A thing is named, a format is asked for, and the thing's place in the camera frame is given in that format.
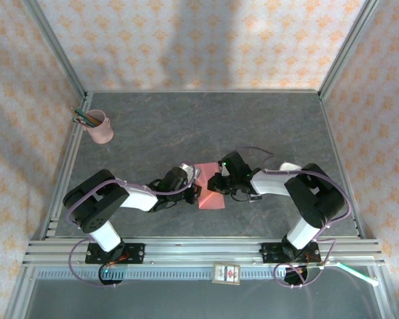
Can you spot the pink square paper sheet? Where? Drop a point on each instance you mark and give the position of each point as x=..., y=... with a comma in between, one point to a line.
x=212, y=202

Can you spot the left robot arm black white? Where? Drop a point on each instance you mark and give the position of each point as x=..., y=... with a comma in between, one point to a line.
x=93, y=206

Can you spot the small black box white label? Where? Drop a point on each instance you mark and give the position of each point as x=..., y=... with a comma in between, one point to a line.
x=256, y=198

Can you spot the pink cup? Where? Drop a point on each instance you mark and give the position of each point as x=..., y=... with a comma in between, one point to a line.
x=101, y=133

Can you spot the orange pencil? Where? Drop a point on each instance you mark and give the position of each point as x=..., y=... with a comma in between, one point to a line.
x=93, y=119

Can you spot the green pencil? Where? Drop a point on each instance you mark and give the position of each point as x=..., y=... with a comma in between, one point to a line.
x=86, y=118

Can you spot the dark pencil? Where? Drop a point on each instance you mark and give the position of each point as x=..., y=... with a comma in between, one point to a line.
x=78, y=120

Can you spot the green white plastic stick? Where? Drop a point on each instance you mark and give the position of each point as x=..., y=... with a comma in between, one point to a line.
x=355, y=272

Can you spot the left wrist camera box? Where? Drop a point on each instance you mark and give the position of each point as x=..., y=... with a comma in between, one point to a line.
x=189, y=170

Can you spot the wide aluminium mounting rail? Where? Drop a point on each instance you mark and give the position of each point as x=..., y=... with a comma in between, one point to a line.
x=199, y=252

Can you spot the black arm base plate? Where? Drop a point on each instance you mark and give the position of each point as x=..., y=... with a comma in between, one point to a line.
x=136, y=252
x=271, y=252

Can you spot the thin aluminium table edge rail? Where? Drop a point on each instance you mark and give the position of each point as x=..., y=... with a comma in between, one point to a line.
x=203, y=91

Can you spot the short aluminium frame post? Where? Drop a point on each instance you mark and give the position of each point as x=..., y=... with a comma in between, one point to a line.
x=387, y=292
x=20, y=292

